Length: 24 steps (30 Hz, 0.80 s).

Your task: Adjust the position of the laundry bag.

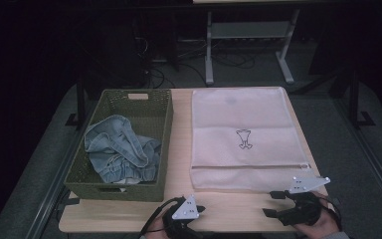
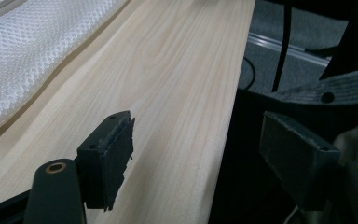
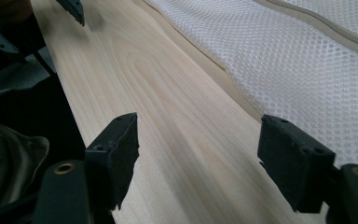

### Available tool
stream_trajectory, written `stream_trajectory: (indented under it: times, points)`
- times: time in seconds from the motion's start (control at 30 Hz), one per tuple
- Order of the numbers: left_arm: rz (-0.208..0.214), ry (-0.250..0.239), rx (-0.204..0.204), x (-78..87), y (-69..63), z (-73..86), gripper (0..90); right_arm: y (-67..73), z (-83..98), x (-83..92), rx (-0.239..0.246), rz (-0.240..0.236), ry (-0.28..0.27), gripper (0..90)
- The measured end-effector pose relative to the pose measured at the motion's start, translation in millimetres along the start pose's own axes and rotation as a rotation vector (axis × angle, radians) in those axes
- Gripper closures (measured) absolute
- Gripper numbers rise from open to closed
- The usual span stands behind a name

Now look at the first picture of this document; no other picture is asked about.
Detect right hand-held gripper cable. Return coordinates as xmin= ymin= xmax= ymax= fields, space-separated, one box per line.
xmin=317 ymin=195 xmax=344 ymax=230

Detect left hand-held gripper cable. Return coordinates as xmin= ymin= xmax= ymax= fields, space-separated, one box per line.
xmin=138 ymin=196 xmax=187 ymax=239

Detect green woven basket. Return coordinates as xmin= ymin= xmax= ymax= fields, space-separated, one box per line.
xmin=63 ymin=88 xmax=174 ymax=203

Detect metal floor rail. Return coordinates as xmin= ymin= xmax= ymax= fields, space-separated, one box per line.
xmin=331 ymin=98 xmax=382 ymax=220
xmin=24 ymin=116 xmax=93 ymax=239

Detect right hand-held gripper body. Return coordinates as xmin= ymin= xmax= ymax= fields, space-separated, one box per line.
xmin=277 ymin=175 xmax=331 ymax=227

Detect white metal desk frame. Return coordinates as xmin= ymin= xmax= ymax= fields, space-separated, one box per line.
xmin=192 ymin=0 xmax=312 ymax=87

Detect person's right hand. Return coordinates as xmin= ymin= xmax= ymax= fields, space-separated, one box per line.
xmin=292 ymin=192 xmax=342 ymax=238

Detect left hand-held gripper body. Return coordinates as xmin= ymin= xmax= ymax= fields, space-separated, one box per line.
xmin=161 ymin=194 xmax=204 ymax=239

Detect tangle of black floor cables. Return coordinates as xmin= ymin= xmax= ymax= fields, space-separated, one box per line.
xmin=132 ymin=19 xmax=257 ymax=89

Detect black metal stand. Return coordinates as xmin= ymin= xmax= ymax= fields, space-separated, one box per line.
xmin=347 ymin=71 xmax=376 ymax=128
xmin=65 ymin=78 xmax=88 ymax=128

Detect light blue denim pants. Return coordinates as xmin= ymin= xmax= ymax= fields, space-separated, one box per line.
xmin=84 ymin=114 xmax=163 ymax=185

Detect hand-held gripper cable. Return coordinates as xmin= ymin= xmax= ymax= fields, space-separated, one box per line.
xmin=138 ymin=196 xmax=187 ymax=239
xmin=317 ymin=195 xmax=344 ymax=230

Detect person's left hand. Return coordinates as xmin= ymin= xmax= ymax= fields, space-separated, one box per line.
xmin=144 ymin=217 xmax=170 ymax=239

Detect white mesh laundry bag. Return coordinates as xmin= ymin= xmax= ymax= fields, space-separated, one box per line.
xmin=189 ymin=87 xmax=316 ymax=193

